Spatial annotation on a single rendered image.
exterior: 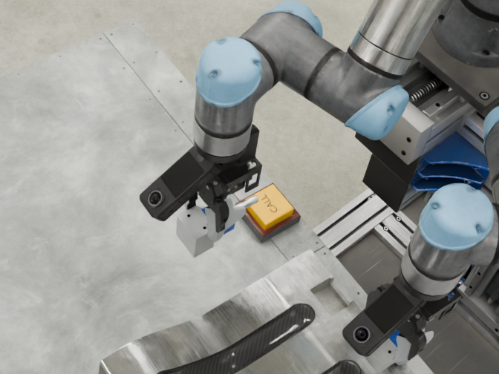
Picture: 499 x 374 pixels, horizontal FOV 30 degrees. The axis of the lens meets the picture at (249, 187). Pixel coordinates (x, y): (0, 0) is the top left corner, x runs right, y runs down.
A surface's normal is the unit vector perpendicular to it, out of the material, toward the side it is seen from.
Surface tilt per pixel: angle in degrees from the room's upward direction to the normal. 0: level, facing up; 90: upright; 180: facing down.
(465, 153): 0
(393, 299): 29
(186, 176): 33
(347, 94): 56
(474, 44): 72
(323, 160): 0
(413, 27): 67
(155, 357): 18
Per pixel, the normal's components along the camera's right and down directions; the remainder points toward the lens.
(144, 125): 0.10, -0.56
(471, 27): -0.55, 0.43
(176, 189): -0.37, -0.25
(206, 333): 0.33, -0.66
